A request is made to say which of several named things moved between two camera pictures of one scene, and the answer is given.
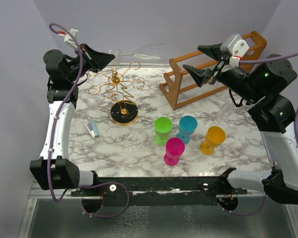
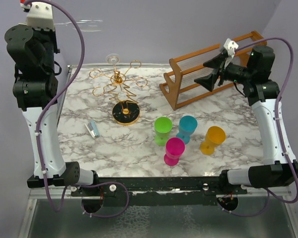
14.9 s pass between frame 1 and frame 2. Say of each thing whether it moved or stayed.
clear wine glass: moved
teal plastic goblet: stayed
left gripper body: moved
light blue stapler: stayed
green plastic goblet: stayed
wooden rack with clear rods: stayed
